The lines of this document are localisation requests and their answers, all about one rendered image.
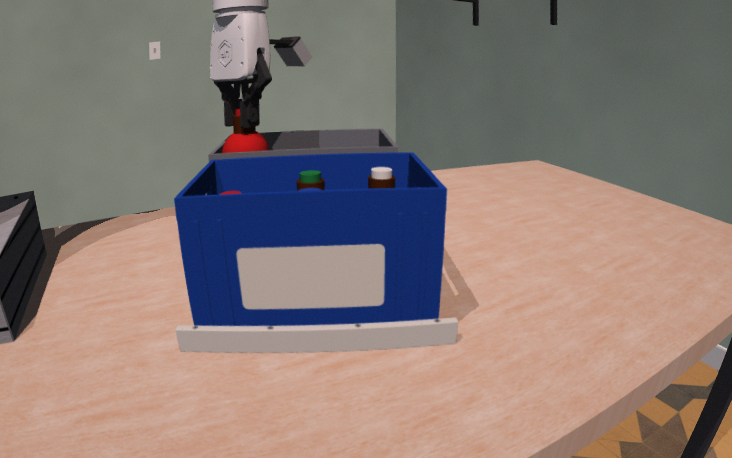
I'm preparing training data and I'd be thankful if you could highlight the green bottle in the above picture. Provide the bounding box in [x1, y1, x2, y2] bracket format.
[297, 170, 325, 191]

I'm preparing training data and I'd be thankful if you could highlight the red bottle with pink label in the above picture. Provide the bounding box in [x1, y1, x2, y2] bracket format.
[222, 108, 269, 153]

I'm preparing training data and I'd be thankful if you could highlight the blue plastic crate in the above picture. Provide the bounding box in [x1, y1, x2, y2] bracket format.
[183, 153, 447, 326]

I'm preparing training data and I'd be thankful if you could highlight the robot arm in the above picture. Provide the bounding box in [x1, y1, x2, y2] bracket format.
[213, 0, 312, 66]

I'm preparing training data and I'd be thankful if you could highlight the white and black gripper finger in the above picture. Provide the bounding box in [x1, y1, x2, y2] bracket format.
[240, 48, 272, 128]
[214, 81, 242, 127]

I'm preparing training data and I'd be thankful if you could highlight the dark grey plastic crate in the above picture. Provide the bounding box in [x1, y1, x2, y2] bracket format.
[220, 129, 399, 159]

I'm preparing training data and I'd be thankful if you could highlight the white bottle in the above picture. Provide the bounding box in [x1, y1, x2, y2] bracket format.
[368, 167, 395, 188]

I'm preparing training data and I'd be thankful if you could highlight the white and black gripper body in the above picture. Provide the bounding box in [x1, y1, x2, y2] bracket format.
[210, 10, 270, 82]

